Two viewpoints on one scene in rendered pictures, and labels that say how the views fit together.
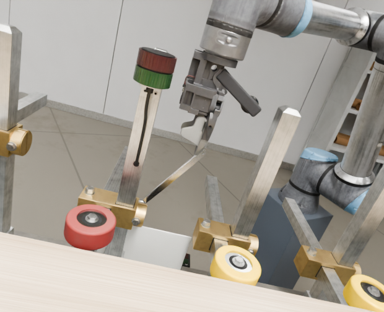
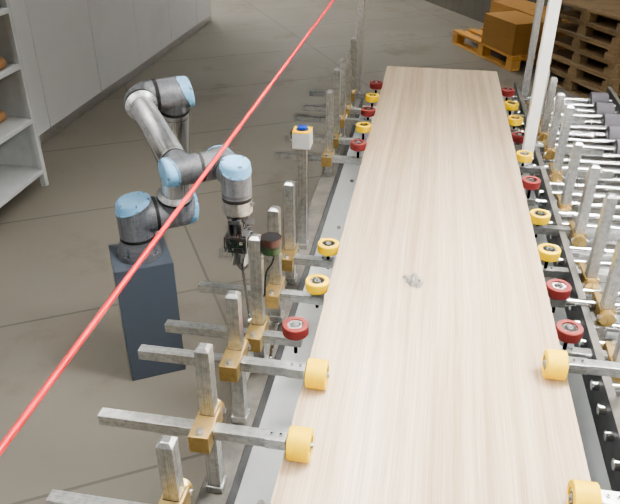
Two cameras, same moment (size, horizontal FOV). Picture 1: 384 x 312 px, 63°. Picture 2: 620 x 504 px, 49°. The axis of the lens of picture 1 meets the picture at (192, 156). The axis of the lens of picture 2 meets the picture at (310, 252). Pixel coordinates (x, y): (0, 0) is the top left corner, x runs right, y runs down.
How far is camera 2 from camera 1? 1.91 m
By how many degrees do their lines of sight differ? 65
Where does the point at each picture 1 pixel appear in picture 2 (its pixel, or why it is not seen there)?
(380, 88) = (180, 132)
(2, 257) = (327, 346)
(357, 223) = (290, 225)
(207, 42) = (244, 212)
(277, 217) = (150, 278)
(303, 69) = not seen: outside the picture
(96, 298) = (344, 321)
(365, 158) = not seen: hidden behind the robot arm
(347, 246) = (292, 239)
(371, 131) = not seen: hidden behind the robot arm
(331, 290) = (309, 261)
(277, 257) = (174, 304)
